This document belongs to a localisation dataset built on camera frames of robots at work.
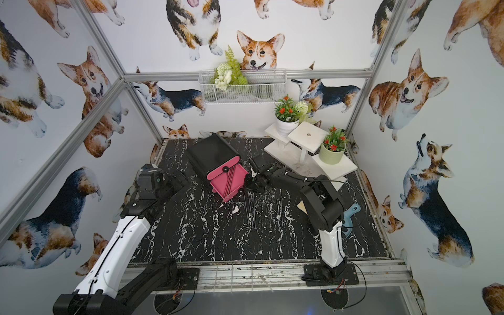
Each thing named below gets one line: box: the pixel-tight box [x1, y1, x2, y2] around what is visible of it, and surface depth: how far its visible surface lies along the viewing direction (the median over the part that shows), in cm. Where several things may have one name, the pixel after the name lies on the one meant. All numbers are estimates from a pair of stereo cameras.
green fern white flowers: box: [210, 45, 249, 92], surface depth 82 cm
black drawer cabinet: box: [185, 133, 241, 181], surface depth 93 cm
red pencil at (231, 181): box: [227, 165, 238, 197], surface depth 95 cm
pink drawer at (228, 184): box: [210, 163, 250, 203], surface depth 94 cm
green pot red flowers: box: [318, 124, 350, 165], surface depth 85 cm
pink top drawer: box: [206, 156, 241, 181], surface depth 90 cm
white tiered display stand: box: [263, 121, 359, 192], surface depth 97 cm
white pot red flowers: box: [273, 93, 310, 138], surface depth 93 cm
